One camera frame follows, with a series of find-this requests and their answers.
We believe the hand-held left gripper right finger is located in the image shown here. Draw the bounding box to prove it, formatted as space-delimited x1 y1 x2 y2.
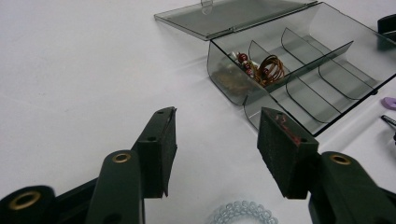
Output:
257 107 320 200

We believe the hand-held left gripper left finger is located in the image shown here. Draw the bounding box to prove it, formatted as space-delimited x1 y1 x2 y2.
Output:
132 106 178 199

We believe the clear grey compartment box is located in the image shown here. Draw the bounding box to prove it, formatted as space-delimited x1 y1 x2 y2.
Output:
153 0 396 138

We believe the clear coil hair tie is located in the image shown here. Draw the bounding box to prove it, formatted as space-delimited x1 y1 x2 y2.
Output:
206 200 279 224

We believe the purple hair clip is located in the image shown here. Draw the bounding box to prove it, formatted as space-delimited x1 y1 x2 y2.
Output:
381 96 396 111

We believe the white table sheet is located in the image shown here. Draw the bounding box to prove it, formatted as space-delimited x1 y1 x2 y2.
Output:
0 0 396 224

